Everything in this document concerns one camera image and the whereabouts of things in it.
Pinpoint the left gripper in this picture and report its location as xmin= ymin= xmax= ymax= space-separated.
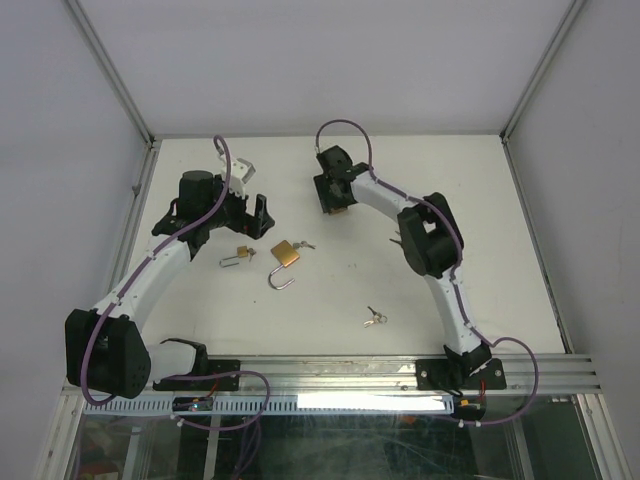
xmin=203 ymin=174 xmax=274 ymax=239

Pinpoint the medium brass padlock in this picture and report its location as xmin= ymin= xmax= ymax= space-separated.
xmin=267 ymin=240 xmax=300 ymax=291

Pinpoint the small brass padlock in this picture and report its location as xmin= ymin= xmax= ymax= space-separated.
xmin=219 ymin=246 xmax=249 ymax=268

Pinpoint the silver key set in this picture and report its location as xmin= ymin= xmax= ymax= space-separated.
xmin=293 ymin=240 xmax=317 ymax=250
xmin=363 ymin=306 xmax=388 ymax=328

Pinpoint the black headed key set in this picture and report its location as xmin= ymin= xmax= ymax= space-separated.
xmin=390 ymin=231 xmax=402 ymax=246

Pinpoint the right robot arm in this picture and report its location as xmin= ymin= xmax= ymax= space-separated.
xmin=314 ymin=146 xmax=492 ymax=387

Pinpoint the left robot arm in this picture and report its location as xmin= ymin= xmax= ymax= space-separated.
xmin=65 ymin=170 xmax=275 ymax=400

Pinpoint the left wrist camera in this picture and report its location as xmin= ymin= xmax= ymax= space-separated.
xmin=218 ymin=153 xmax=256 ymax=198

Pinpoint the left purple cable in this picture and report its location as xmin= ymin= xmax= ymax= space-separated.
xmin=79 ymin=134 xmax=271 ymax=480

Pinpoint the purple cable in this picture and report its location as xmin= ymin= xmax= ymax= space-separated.
xmin=79 ymin=134 xmax=271 ymax=480
xmin=313 ymin=118 xmax=541 ymax=429

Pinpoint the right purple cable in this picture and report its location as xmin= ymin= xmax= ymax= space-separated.
xmin=313 ymin=118 xmax=541 ymax=429

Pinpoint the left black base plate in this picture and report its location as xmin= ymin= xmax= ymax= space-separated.
xmin=153 ymin=358 xmax=241 ymax=393

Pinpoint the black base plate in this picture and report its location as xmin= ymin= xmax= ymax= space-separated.
xmin=153 ymin=358 xmax=241 ymax=393
xmin=415 ymin=358 xmax=507 ymax=395

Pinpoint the white slotted cable duct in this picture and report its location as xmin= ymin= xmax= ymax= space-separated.
xmin=84 ymin=393 xmax=454 ymax=417

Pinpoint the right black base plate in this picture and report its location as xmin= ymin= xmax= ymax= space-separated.
xmin=415 ymin=358 xmax=507 ymax=395

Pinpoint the aluminium mounting rail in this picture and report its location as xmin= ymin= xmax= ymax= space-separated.
xmin=60 ymin=352 xmax=600 ymax=397

